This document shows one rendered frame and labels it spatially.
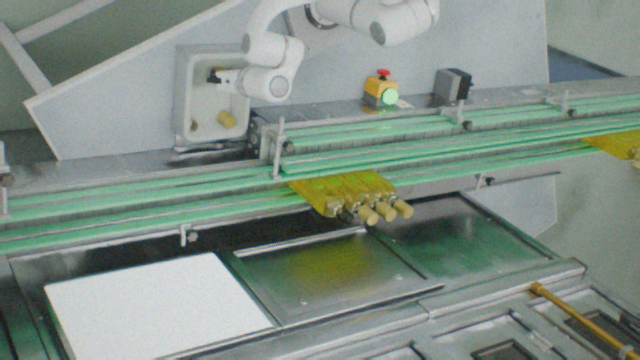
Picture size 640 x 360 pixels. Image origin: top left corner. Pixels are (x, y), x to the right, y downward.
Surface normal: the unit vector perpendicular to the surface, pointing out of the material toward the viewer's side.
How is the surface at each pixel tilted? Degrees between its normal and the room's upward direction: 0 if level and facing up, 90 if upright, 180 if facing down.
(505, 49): 0
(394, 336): 90
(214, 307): 90
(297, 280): 90
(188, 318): 90
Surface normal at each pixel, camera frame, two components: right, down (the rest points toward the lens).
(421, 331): 0.14, -0.90
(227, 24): 0.53, 0.43
